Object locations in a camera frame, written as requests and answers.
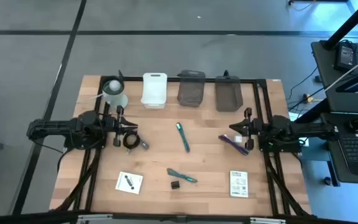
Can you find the black crossbar with silver brackets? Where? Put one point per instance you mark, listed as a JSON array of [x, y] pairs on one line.
[[42, 217]]

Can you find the black power adapter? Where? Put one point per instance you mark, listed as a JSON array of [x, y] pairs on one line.
[[345, 56]]

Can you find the yellow power plug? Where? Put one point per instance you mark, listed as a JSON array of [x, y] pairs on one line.
[[307, 98]]

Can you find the white thin rod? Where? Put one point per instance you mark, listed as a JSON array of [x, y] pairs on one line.
[[350, 72]]

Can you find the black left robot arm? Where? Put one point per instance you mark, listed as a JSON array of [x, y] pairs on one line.
[[51, 129]]

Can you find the black diagonal pole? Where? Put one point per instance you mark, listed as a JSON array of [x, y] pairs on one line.
[[350, 23]]

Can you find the dark translucent plastic bin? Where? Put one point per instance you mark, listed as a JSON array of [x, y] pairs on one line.
[[228, 93], [191, 90]]

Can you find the black aluminium table frame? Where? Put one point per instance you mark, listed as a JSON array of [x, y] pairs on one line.
[[261, 102]]

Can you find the black desk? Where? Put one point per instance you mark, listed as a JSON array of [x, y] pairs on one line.
[[325, 77]]

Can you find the black caster wheel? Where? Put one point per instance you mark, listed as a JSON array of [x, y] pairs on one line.
[[328, 181]]

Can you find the white cube charger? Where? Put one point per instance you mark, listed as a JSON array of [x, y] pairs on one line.
[[238, 139]]

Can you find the white plastic bin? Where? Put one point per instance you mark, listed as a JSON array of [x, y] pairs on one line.
[[154, 90]]

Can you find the black cube charger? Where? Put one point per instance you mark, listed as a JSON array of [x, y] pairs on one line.
[[175, 184]]

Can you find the white card with black print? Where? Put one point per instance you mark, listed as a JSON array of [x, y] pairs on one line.
[[129, 183]]

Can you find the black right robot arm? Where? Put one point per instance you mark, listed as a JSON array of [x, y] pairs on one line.
[[300, 129]]

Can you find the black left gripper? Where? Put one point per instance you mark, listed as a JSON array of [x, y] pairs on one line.
[[118, 124]]

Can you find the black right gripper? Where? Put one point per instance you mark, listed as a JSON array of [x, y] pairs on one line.
[[250, 127]]

